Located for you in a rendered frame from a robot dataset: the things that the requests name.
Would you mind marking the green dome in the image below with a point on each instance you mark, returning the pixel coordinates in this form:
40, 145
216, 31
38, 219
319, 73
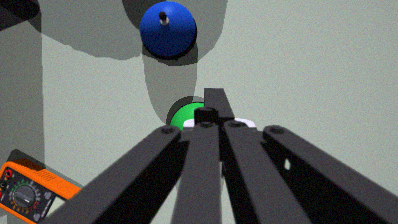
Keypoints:
186, 112

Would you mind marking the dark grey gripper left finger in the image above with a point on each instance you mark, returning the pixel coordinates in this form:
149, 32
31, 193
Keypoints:
133, 188

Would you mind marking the orange digital multimeter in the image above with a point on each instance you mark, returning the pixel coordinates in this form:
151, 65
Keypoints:
31, 192

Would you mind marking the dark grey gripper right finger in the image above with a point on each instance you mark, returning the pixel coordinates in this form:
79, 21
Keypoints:
329, 191

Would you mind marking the blue bell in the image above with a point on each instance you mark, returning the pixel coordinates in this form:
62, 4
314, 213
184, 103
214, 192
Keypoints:
171, 38

